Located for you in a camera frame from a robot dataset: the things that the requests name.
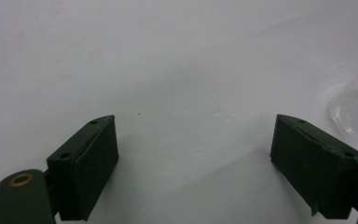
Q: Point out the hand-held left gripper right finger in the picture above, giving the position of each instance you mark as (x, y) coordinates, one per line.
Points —
(313, 165)

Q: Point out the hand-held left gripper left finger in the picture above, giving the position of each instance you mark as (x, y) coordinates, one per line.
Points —
(85, 168)

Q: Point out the clear glass container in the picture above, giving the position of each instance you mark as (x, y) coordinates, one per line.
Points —
(355, 115)

